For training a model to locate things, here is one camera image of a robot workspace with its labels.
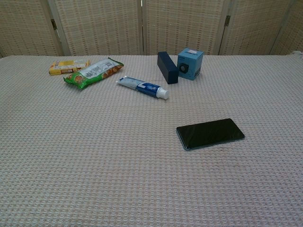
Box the smartphone black screen teal back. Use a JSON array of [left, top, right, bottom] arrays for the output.
[[176, 118, 246, 151]]

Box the blue white toothpaste tube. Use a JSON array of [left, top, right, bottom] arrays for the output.
[[116, 75, 170, 100]]

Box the dark blue oblong box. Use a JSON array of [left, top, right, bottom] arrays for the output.
[[157, 51, 179, 85]]

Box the light blue cube box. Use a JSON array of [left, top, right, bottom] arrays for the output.
[[177, 47, 205, 80]]

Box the beige waffle weave tablecloth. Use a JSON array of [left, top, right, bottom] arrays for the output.
[[0, 51, 303, 227]]

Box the green snack bag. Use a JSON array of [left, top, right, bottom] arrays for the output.
[[62, 57, 125, 90]]

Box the yellow flat carton box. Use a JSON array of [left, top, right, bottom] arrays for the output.
[[48, 59, 92, 76]]

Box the woven rattan folding screen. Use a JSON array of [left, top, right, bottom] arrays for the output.
[[0, 0, 303, 59]]

